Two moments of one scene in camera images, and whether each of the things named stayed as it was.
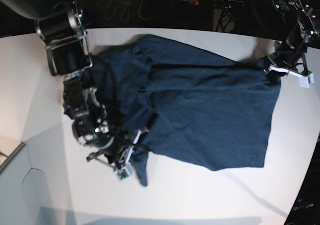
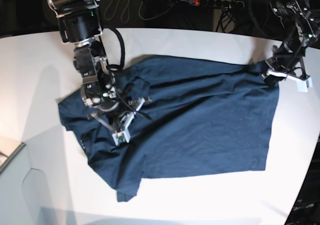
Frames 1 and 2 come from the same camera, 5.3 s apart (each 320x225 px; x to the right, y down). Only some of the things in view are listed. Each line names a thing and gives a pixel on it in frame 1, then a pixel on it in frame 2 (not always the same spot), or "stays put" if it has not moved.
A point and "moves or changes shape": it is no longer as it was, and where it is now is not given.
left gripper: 116,154 -> 120,118
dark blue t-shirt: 214,112 moves or changes shape
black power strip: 217,3 stays put
